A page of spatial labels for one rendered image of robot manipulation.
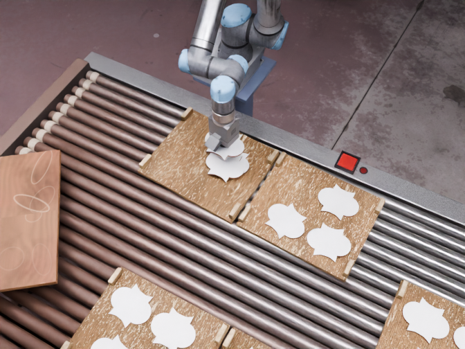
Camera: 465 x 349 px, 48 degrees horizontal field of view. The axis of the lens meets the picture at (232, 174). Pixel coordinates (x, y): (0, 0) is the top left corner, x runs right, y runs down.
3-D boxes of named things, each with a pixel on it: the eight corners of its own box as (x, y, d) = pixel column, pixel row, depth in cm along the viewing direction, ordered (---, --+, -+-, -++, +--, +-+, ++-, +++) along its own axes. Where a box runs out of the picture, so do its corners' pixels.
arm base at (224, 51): (232, 37, 226) (232, 19, 218) (259, 52, 221) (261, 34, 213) (210, 55, 220) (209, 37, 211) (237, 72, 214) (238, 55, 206)
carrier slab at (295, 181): (283, 154, 196) (283, 152, 195) (385, 202, 185) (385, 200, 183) (236, 226, 180) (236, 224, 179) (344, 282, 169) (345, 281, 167)
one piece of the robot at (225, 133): (195, 118, 167) (198, 148, 181) (216, 133, 164) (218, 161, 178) (219, 97, 172) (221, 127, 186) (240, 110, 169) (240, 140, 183)
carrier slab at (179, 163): (191, 111, 208) (191, 108, 207) (280, 154, 196) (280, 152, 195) (138, 172, 192) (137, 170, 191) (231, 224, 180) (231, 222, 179)
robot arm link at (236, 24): (226, 23, 216) (226, -4, 205) (257, 31, 214) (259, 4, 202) (216, 42, 210) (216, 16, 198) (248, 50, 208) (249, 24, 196)
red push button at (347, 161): (342, 154, 197) (343, 152, 196) (357, 160, 195) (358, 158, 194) (336, 166, 194) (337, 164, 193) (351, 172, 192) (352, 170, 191)
